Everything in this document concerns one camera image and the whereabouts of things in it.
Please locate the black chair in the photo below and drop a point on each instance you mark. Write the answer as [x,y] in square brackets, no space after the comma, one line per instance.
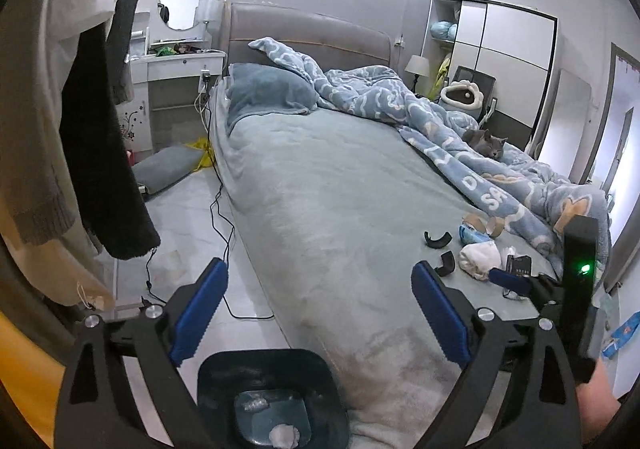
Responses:
[482,79]

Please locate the yellow cloth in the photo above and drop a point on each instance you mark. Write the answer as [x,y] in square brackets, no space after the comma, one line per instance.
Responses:
[25,359]

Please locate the white wardrobe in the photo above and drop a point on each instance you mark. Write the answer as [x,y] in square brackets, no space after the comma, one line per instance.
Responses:
[510,54]

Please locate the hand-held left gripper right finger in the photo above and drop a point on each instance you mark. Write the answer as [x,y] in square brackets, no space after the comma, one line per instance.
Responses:
[440,314]

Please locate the blue pillow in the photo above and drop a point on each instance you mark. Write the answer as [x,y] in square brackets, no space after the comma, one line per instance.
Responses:
[270,89]

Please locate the white flower-shaped cat bed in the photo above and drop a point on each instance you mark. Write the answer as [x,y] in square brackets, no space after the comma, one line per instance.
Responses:
[457,101]

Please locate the black curved plastic piece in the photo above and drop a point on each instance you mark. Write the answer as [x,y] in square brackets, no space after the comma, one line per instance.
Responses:
[448,263]
[437,241]

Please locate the grey cat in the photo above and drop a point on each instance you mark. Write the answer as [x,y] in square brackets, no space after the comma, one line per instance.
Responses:
[482,141]

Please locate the grey floor cushion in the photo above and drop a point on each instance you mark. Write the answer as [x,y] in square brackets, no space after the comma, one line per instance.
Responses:
[165,169]

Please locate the white panel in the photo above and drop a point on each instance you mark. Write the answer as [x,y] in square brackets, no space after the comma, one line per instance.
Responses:
[565,124]

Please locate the blue tissue packet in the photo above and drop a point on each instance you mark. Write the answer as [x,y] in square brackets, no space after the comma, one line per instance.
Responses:
[475,234]

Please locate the small black box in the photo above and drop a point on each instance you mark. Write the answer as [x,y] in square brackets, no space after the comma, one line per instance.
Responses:
[520,265]

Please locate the person's right forearm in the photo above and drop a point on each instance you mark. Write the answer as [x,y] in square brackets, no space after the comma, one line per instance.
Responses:
[595,409]

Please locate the yellow-green cloth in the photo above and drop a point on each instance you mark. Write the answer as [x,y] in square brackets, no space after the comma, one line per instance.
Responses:
[442,71]

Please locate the white sock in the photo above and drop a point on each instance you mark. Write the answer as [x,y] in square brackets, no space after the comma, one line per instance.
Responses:
[480,259]

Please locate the clear plastic wrapper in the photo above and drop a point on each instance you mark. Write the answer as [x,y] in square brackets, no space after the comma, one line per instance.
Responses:
[510,250]
[252,401]

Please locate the yellow plastic bag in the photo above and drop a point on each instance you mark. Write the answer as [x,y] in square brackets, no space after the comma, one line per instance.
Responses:
[202,159]

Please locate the cardboard roll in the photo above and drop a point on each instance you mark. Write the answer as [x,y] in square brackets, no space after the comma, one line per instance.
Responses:
[495,226]
[472,221]

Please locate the white cylinder table lamp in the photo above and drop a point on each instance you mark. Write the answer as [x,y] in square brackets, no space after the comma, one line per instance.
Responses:
[207,14]

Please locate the blue snack packet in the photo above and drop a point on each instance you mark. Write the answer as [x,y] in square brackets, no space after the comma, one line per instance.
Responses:
[622,334]

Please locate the white tissue wad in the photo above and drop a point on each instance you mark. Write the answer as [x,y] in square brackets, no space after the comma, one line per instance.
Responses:
[284,435]

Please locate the white vanity desk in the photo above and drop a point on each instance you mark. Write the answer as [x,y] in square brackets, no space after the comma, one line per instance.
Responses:
[175,66]

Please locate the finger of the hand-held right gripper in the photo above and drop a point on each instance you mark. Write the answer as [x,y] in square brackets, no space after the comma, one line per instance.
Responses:
[507,280]

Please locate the beige hanging sweater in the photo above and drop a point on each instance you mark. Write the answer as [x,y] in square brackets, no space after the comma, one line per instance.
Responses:
[35,154]

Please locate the grey knit hanging garment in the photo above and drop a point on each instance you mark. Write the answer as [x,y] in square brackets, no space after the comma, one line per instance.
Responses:
[127,19]

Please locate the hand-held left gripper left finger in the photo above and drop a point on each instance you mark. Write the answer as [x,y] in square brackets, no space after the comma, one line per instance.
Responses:
[200,309]

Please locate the bed with grey headboard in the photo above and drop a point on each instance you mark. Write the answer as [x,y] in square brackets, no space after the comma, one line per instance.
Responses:
[340,209]

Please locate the blue printed blanket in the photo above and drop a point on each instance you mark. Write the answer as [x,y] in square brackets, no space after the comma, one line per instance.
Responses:
[450,129]

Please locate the clothes rack base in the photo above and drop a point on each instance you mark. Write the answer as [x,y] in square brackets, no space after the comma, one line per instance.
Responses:
[127,311]

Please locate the door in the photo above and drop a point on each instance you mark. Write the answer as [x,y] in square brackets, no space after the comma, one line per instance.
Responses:
[622,139]

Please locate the black hanging garment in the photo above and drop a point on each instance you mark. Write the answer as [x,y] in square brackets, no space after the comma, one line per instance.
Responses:
[105,154]

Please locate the dark teal trash bin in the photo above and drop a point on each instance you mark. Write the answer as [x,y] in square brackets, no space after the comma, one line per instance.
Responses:
[310,379]

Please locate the bedside lamp with shade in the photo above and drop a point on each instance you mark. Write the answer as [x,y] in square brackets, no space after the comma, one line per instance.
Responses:
[416,65]

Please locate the light blue plush toy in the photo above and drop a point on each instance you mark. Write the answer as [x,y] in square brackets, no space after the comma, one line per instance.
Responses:
[444,30]

